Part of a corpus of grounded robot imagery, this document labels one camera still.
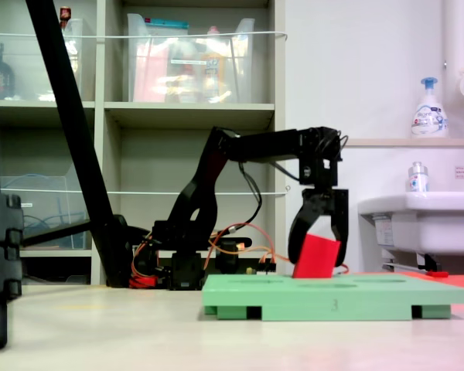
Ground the black flat gripper finger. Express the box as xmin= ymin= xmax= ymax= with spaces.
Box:
xmin=327 ymin=188 xmax=350 ymax=268

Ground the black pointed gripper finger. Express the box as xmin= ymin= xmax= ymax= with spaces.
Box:
xmin=288 ymin=189 xmax=329 ymax=267

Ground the red square block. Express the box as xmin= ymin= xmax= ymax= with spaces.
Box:
xmin=292 ymin=233 xmax=342 ymax=279

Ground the circuit board with green terminal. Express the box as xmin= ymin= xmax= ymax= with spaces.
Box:
xmin=246 ymin=259 xmax=278 ymax=276

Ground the green shape sorting board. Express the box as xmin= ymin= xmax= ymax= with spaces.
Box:
xmin=200 ymin=273 xmax=464 ymax=322

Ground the red and black table clamp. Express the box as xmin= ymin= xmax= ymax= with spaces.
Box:
xmin=129 ymin=241 xmax=159 ymax=289
xmin=215 ymin=236 xmax=253 ymax=276

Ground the small clear bottle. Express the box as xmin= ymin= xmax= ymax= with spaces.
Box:
xmin=407 ymin=161 xmax=430 ymax=193

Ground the white sink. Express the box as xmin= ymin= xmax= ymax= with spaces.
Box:
xmin=357 ymin=191 xmax=464 ymax=271

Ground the white blue soap pump bottle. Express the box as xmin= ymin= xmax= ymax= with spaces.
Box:
xmin=411 ymin=77 xmax=449 ymax=139

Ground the clear plastic bin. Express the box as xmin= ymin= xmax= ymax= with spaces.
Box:
xmin=0 ymin=18 xmax=85 ymax=102
xmin=126 ymin=13 xmax=256 ymax=104
xmin=0 ymin=175 xmax=93 ymax=250

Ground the beige shelf unit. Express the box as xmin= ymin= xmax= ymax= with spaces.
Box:
xmin=0 ymin=0 xmax=287 ymax=287

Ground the orange bottle with pink cap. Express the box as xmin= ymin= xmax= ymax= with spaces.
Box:
xmin=200 ymin=26 xmax=233 ymax=104

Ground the pink package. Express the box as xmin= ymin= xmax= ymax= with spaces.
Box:
xmin=133 ymin=42 xmax=167 ymax=104

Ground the thin black tripod brace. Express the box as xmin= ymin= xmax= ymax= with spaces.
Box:
xmin=21 ymin=219 xmax=93 ymax=248

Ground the red capped bottle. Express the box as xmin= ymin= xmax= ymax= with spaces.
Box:
xmin=58 ymin=5 xmax=73 ymax=30

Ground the notched black stack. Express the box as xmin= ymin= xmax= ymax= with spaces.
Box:
xmin=0 ymin=192 xmax=24 ymax=351

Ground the dark glass bottle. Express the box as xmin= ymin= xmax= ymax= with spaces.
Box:
xmin=0 ymin=41 xmax=16 ymax=100

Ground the black arm wire bundle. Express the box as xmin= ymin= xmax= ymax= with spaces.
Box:
xmin=269 ymin=160 xmax=302 ymax=182

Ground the thin orange wire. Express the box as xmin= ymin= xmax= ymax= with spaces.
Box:
xmin=206 ymin=222 xmax=351 ymax=276

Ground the black gripper wire loop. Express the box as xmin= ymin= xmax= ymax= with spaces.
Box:
xmin=319 ymin=131 xmax=350 ymax=162

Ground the long black cable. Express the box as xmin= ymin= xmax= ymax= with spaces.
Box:
xmin=237 ymin=162 xmax=263 ymax=233

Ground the white cord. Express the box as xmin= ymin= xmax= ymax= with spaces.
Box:
xmin=0 ymin=30 xmax=289 ymax=40

